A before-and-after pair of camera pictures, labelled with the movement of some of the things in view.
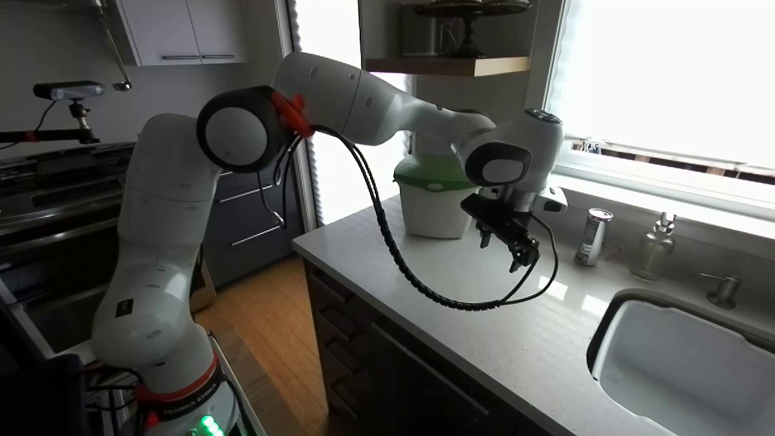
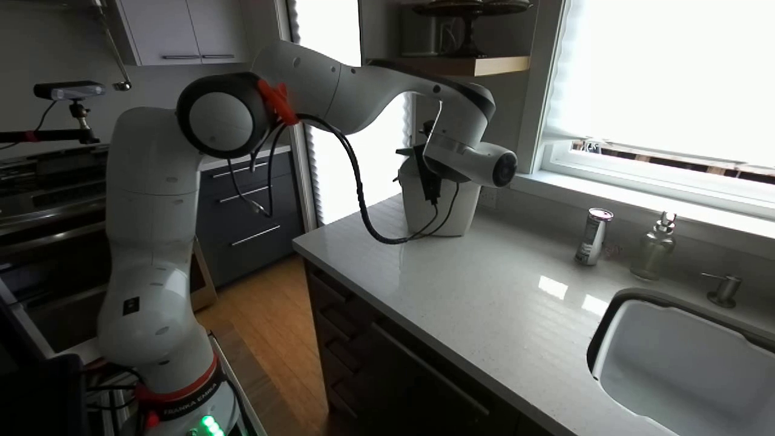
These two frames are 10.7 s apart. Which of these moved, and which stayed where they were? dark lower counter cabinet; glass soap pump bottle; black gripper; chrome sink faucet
Moved: black gripper
Stayed: chrome sink faucet; dark lower counter cabinet; glass soap pump bottle
